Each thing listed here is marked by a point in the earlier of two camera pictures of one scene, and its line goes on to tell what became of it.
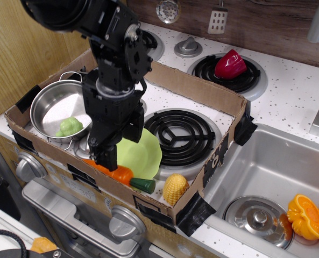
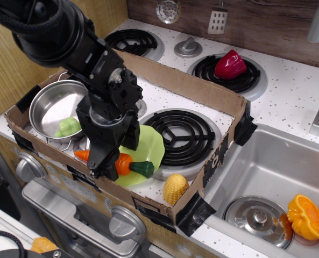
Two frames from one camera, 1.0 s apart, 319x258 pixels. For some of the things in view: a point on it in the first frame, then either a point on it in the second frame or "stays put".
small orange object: (42, 244) stays put
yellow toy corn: (175, 186) stays put
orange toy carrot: (125, 175) to (124, 164)
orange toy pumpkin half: (307, 221) stays put
